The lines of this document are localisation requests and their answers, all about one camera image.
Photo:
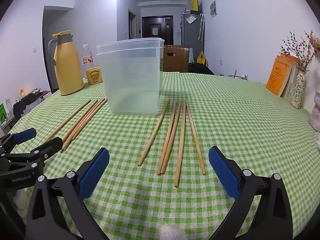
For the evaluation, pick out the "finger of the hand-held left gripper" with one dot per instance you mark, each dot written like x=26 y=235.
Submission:
x=25 y=135
x=53 y=145

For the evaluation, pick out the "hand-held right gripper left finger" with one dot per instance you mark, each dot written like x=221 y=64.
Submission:
x=96 y=172

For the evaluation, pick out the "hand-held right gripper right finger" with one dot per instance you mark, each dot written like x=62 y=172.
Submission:
x=223 y=172

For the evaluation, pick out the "wooden chopstick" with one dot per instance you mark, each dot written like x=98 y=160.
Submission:
x=79 y=120
x=195 y=137
x=155 y=130
x=72 y=116
x=90 y=120
x=171 y=135
x=81 y=125
x=84 y=125
x=180 y=142

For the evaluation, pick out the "pair of chopsticks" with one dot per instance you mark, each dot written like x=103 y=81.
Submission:
x=167 y=135

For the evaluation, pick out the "clear plastic container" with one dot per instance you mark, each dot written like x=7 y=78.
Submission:
x=130 y=80

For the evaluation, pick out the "person's left hand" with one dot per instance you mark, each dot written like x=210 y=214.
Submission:
x=21 y=200

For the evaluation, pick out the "person's right hand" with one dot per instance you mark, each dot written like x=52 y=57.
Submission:
x=172 y=233

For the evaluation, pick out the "black folding chair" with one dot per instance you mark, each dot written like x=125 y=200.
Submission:
x=20 y=107

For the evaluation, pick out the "green sign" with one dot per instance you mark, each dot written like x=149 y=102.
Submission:
x=2 y=116

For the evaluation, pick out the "small dark table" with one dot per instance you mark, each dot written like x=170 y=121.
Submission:
x=37 y=94

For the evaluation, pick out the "yellow lamp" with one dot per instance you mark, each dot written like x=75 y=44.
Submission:
x=22 y=92

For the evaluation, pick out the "green checkered tablecloth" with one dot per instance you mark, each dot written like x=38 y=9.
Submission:
x=237 y=120

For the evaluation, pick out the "yellow thermos jug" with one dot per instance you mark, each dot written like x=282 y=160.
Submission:
x=67 y=70

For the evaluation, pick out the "yellow bear mug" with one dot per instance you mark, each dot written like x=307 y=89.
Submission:
x=94 y=76

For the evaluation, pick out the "plastic water bottle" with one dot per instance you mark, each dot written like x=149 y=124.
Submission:
x=87 y=60

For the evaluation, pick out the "metal rack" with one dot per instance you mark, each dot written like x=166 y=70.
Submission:
x=237 y=77

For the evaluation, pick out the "pink textured ornament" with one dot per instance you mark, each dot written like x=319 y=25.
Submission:
x=315 y=120

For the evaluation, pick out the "black bag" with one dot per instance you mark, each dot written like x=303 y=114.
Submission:
x=200 y=69

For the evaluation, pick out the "large orange book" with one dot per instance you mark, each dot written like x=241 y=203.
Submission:
x=276 y=77

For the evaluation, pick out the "floral vase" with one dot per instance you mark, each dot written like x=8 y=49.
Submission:
x=298 y=92

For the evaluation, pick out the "white book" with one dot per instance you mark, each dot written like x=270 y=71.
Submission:
x=291 y=82

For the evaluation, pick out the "yellow bag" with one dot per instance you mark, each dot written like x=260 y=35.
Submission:
x=201 y=58

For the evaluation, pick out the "brown wooden chair back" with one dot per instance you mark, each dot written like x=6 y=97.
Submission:
x=178 y=60

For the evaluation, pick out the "blue checkered cloth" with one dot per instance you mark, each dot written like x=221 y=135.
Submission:
x=191 y=55

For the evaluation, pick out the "thin orange book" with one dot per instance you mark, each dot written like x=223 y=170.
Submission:
x=291 y=58

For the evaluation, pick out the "grey refrigerator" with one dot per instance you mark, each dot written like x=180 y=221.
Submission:
x=192 y=37

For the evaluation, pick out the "dried flower branches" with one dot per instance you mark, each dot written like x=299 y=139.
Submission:
x=303 y=55

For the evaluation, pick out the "grey interior door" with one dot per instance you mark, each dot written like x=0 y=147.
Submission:
x=132 y=25

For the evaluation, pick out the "white folded umbrella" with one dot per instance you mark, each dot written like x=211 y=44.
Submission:
x=203 y=27
x=200 y=27

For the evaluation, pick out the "dark entrance door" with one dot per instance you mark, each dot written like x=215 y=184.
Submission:
x=147 y=30

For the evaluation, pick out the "white paper sheet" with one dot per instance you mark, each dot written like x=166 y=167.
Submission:
x=155 y=31

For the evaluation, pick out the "clear plastic pouch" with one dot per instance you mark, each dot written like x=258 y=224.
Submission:
x=191 y=19

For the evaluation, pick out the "yellow box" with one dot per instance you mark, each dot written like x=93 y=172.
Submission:
x=195 y=5

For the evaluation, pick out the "wall poster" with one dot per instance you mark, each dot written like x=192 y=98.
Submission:
x=213 y=8

